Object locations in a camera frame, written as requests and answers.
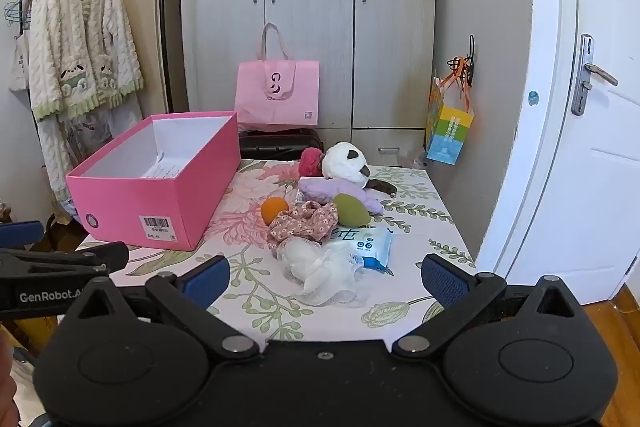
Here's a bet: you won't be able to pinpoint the grey wardrobe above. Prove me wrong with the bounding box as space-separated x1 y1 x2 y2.
180 0 533 168

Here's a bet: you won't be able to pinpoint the white panda plush toy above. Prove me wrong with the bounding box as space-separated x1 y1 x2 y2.
321 142 398 198

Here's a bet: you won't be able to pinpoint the pink floral scrunchie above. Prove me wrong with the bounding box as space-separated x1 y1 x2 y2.
266 201 340 253

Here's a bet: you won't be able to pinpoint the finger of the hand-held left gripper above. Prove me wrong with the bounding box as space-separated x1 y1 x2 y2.
0 242 130 277
0 221 45 251

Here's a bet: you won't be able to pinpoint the silver door handle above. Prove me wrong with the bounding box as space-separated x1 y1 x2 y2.
571 34 619 116

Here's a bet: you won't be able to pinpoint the blue white wipes packet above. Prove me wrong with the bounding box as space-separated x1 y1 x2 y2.
327 226 396 273

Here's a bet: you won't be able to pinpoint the white fluffy pyjama pants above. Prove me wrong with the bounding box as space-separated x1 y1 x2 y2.
35 94 143 215

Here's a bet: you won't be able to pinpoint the white door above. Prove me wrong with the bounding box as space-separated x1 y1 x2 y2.
475 0 640 293

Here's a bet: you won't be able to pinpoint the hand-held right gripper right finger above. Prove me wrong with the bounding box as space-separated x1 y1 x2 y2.
392 253 583 357

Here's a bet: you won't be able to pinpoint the floral tablecloth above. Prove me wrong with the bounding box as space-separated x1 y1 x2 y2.
75 157 476 343

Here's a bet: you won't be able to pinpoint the pink strawberry plush toy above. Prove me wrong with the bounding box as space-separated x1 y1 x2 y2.
299 147 327 178

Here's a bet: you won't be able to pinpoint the green makeup sponge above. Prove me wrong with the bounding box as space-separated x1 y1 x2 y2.
333 193 373 228

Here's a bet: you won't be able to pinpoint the black suitcase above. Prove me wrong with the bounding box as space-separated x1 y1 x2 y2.
238 128 323 160

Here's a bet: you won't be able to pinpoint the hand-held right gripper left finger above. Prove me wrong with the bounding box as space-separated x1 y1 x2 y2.
75 255 261 360

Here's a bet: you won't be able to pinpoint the black clothes rack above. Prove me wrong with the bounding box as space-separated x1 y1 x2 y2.
20 0 173 218

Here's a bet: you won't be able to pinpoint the pink cardboard box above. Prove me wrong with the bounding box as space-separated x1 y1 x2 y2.
65 111 242 252

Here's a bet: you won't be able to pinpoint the colourful gift bag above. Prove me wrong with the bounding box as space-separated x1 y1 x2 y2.
425 57 475 166

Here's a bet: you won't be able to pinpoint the orange makeup sponge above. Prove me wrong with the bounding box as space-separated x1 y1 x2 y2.
261 197 291 225

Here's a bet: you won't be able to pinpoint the bunch of wire hangers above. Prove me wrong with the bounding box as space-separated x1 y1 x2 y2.
4 0 43 28

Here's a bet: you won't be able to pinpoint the pink tote bag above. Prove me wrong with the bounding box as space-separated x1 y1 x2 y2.
235 23 321 128

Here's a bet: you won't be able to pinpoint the black wall hook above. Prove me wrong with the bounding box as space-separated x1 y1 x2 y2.
462 34 477 88

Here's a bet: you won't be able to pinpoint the purple plush toy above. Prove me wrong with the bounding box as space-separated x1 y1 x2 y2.
297 177 385 215

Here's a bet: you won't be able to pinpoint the white canvas tote bag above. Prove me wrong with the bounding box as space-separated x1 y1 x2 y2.
7 34 31 95

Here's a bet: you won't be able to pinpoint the white green fluffy cardigan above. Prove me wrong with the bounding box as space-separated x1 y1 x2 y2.
25 0 145 128

